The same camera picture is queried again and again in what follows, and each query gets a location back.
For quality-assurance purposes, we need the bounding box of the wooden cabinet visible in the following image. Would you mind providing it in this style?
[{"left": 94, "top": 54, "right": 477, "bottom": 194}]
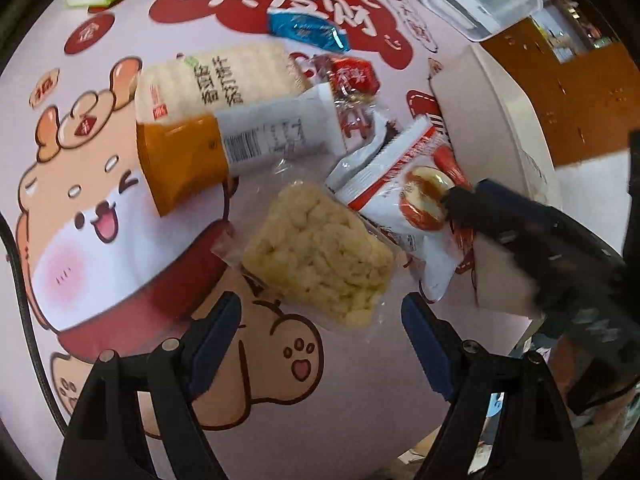
[{"left": 480, "top": 10, "right": 640, "bottom": 171}]

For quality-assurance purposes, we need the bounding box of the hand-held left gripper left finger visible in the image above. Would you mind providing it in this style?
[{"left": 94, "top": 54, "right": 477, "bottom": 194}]
[{"left": 55, "top": 291, "right": 242, "bottom": 480}]

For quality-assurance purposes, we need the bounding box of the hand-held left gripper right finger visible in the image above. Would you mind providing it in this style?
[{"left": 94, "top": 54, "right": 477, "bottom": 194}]
[{"left": 401, "top": 292, "right": 583, "bottom": 480}]

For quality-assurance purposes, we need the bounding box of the white plastic bin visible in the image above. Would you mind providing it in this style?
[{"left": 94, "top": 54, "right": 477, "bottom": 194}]
[{"left": 427, "top": 44, "right": 563, "bottom": 328}]

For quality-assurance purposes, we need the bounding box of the clear puffed rice snack packet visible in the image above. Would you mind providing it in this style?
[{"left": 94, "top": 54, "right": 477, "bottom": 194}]
[{"left": 210, "top": 180, "right": 396, "bottom": 333}]

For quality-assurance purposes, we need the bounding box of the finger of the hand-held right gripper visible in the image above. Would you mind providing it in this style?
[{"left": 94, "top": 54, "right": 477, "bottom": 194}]
[
  {"left": 475, "top": 178, "right": 571, "bottom": 233},
  {"left": 442, "top": 186, "right": 546, "bottom": 281}
]

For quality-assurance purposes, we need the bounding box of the blue candy wrapper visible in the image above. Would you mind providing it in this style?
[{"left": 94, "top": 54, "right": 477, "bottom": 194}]
[{"left": 266, "top": 9, "right": 350, "bottom": 54}]

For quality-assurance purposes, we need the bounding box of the white red snack packet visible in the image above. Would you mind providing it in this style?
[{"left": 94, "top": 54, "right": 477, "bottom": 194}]
[{"left": 325, "top": 114, "right": 476, "bottom": 303}]

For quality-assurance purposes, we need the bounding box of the white orange snack packet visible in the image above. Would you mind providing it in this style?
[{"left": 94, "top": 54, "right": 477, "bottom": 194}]
[{"left": 136, "top": 84, "right": 347, "bottom": 217}]

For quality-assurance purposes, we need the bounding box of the beige cracker packet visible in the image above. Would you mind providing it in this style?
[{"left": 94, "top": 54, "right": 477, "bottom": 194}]
[{"left": 135, "top": 41, "right": 307, "bottom": 126}]

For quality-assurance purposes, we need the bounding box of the clear red sweet wrapper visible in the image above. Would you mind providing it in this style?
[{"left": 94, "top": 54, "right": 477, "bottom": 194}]
[{"left": 334, "top": 92, "right": 393, "bottom": 136}]

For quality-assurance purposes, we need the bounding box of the red candy packet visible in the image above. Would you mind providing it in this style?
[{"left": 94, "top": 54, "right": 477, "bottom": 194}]
[{"left": 320, "top": 54, "right": 382, "bottom": 106}]

